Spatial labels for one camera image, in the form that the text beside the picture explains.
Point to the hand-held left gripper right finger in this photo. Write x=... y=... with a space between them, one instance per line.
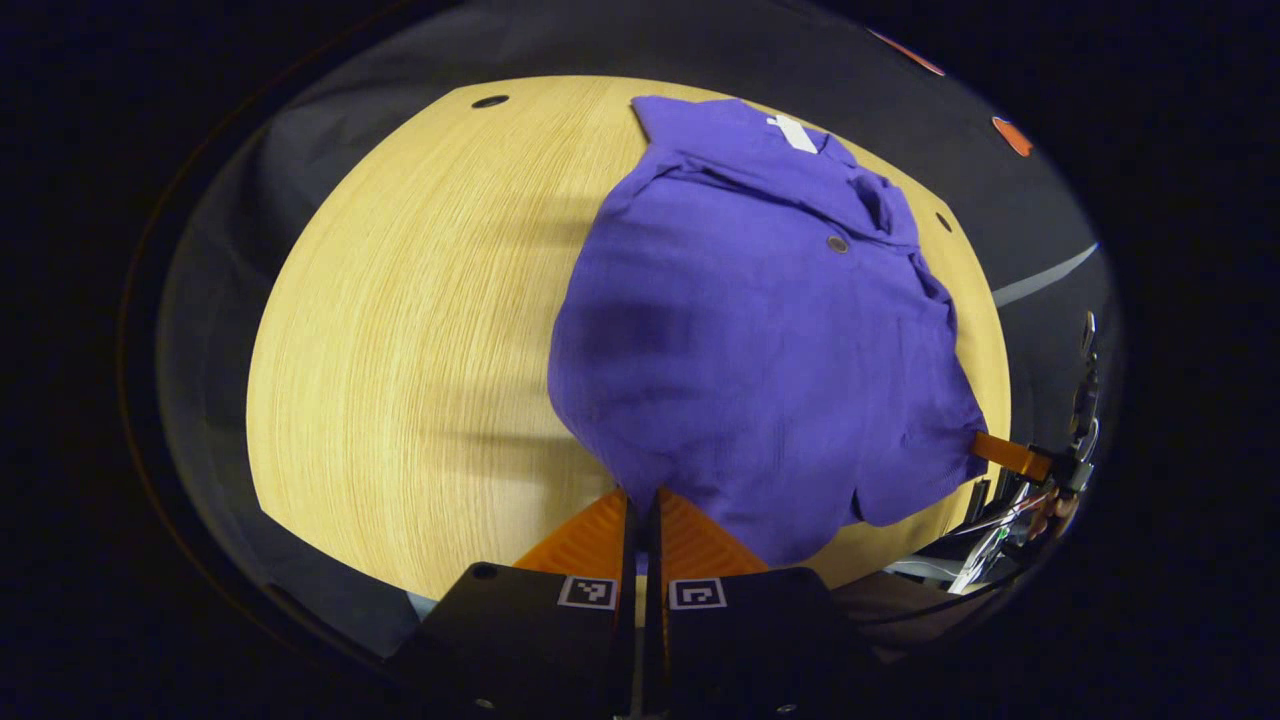
x=655 y=560

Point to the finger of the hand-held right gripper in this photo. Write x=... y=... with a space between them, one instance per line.
x=977 y=500
x=1015 y=456

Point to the purple shirt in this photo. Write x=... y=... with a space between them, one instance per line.
x=760 y=350

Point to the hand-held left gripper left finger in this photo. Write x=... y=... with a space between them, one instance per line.
x=628 y=560

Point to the grey metal pole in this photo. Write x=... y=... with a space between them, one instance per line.
x=1045 y=275

